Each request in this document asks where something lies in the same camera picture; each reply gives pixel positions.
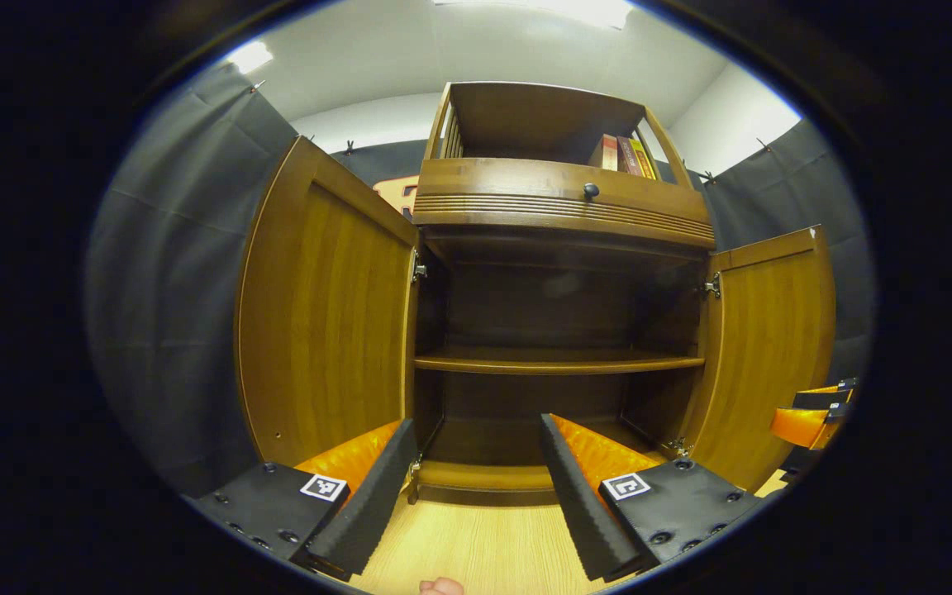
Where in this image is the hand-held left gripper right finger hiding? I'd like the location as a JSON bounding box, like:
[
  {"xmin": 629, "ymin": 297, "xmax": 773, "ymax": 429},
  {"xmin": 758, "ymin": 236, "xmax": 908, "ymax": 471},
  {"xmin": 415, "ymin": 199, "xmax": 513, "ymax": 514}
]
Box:
[{"xmin": 538, "ymin": 413, "xmax": 766, "ymax": 582}]

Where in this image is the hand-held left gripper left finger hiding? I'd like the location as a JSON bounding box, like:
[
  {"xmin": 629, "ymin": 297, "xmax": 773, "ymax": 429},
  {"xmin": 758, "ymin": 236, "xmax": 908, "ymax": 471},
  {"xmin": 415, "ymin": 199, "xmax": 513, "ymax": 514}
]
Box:
[{"xmin": 187, "ymin": 417, "xmax": 421, "ymax": 582}]

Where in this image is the wooden shoe cabinet door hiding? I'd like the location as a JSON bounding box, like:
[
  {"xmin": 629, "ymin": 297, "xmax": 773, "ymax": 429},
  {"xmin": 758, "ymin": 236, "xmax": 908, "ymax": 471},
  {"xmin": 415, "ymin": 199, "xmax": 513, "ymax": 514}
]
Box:
[
  {"xmin": 234, "ymin": 136, "xmax": 421, "ymax": 469},
  {"xmin": 678, "ymin": 225, "xmax": 838, "ymax": 493}
]

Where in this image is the wooden double-door shoe cabinet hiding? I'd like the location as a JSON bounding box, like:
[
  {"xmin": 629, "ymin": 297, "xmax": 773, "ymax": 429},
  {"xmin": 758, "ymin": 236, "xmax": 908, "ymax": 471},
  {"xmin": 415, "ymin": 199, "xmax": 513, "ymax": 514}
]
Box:
[{"xmin": 410, "ymin": 80, "xmax": 716, "ymax": 507}]

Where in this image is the wooden inner shelf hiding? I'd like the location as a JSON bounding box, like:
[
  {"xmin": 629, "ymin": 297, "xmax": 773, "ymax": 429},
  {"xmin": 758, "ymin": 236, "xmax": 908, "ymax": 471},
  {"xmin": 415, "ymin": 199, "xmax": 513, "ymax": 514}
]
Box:
[{"xmin": 414, "ymin": 346, "xmax": 707, "ymax": 376}]

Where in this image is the yellow book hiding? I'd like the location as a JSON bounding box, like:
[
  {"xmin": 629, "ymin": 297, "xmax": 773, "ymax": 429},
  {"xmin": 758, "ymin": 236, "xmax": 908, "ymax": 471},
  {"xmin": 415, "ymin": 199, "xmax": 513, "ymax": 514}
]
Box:
[{"xmin": 629, "ymin": 139, "xmax": 659, "ymax": 181}]

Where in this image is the black backdrop cloth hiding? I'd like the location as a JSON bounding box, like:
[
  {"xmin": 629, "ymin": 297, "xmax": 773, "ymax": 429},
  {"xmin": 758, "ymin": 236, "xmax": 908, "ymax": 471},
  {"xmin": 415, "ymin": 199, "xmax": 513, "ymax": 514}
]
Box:
[{"xmin": 83, "ymin": 62, "xmax": 878, "ymax": 498}]

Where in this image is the brown book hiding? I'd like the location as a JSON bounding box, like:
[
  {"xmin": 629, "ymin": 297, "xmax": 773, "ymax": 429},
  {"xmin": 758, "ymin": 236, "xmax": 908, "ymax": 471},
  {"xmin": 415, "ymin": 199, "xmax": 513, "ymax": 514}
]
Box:
[{"xmin": 615, "ymin": 136, "xmax": 643, "ymax": 178}]

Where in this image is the red book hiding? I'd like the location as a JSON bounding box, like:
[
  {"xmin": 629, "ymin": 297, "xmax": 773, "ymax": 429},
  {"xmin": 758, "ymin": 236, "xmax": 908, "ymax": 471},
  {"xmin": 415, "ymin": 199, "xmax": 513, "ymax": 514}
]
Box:
[{"xmin": 588, "ymin": 134, "xmax": 620, "ymax": 172}]

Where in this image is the wooden drawer with black knob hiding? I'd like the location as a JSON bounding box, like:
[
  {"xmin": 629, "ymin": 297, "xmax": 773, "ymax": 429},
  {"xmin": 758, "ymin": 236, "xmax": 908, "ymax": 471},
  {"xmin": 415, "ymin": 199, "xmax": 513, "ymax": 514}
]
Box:
[{"xmin": 412, "ymin": 157, "xmax": 716, "ymax": 249}]

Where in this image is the small ceiling light panel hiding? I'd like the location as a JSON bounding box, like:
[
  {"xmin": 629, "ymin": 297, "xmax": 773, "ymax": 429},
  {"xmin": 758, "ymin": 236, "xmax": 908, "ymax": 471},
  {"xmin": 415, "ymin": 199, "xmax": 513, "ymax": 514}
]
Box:
[{"xmin": 226, "ymin": 40, "xmax": 275, "ymax": 76}]

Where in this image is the large ceiling light panel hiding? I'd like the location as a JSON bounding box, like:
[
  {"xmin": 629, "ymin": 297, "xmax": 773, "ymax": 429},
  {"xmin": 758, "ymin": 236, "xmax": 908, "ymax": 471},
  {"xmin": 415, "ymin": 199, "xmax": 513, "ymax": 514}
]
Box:
[{"xmin": 433, "ymin": 0, "xmax": 635, "ymax": 31}]

